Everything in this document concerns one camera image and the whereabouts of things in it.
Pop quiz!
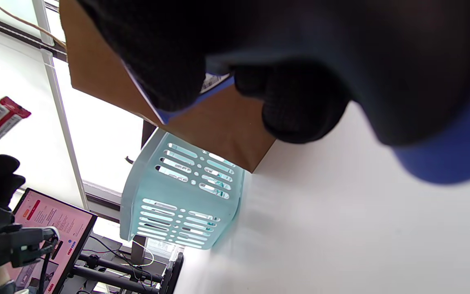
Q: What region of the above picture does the person's right hand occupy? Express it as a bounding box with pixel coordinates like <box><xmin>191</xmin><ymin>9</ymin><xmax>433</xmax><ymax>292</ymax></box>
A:
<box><xmin>76</xmin><ymin>0</ymin><xmax>470</xmax><ymax>147</ymax></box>

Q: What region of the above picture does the brown paper bag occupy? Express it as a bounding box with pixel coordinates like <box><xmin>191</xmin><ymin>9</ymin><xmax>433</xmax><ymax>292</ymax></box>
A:
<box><xmin>0</xmin><ymin>0</ymin><xmax>277</xmax><ymax>174</ymax></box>

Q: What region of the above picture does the black grey left hand controller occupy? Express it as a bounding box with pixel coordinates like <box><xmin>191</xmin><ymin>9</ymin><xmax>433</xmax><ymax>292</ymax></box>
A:
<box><xmin>0</xmin><ymin>226</ymin><xmax>61</xmax><ymax>269</ymax></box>

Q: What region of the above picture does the black framed display screen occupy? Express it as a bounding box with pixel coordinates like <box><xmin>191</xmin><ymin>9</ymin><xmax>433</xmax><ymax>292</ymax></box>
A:
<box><xmin>7</xmin><ymin>188</ymin><xmax>99</xmax><ymax>294</ymax></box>

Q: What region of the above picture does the black metal stand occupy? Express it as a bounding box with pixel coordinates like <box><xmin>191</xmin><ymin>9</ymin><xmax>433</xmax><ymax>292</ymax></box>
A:
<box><xmin>68</xmin><ymin>250</ymin><xmax>185</xmax><ymax>294</ymax></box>

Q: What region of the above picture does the light blue plastic basket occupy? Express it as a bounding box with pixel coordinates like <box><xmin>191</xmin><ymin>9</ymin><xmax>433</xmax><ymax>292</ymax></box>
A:
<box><xmin>120</xmin><ymin>130</ymin><xmax>246</xmax><ymax>250</ymax></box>

